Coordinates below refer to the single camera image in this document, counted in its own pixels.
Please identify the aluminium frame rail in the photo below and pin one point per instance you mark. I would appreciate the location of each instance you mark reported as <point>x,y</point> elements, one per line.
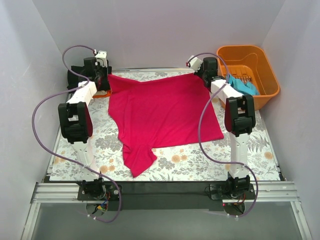
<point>167,211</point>

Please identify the folded orange t shirt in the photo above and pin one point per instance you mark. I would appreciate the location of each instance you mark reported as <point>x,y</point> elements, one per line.
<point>104,96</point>

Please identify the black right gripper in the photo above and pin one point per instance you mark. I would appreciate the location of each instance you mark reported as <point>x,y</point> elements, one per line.
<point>200,75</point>

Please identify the teal t shirt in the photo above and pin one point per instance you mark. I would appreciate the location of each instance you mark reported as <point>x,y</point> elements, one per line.
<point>244,88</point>

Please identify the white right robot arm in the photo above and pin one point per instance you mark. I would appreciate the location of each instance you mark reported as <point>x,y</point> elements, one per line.
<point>239,121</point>

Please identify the folded beige t shirt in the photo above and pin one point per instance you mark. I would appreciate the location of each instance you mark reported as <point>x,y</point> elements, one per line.
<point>101,93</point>

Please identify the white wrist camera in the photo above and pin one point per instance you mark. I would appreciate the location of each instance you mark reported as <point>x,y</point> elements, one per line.
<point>194,63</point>
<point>101,58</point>

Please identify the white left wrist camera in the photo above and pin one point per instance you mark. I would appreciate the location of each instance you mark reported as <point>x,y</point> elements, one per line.
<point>101,58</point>

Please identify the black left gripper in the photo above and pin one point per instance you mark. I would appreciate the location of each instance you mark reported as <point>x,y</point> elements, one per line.
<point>104,81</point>

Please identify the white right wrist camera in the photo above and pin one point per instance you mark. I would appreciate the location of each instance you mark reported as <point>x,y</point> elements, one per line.
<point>194,63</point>

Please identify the folded black t shirt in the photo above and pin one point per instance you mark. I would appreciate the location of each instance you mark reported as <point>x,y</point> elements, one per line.
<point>73,80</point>

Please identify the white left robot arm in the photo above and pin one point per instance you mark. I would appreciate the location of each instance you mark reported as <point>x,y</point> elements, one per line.
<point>74,117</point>

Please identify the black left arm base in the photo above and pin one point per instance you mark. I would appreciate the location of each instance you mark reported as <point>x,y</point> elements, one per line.
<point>99,193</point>

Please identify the pink t shirt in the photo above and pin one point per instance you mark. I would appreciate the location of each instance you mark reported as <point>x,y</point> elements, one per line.
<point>160,113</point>

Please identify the orange plastic basket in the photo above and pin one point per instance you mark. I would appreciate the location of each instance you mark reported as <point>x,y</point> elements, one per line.
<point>249,63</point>

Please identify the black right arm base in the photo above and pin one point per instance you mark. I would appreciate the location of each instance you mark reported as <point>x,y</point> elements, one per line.
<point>233,193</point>

